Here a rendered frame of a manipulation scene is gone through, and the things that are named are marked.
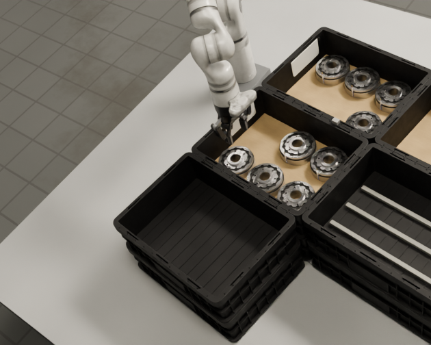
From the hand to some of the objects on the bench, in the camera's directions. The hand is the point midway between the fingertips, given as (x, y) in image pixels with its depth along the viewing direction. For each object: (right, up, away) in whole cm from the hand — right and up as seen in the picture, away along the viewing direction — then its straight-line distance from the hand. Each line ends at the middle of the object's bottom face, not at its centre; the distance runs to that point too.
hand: (236, 132), depth 188 cm
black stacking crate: (+44, -36, -9) cm, 57 cm away
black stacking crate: (-5, -38, +3) cm, 38 cm away
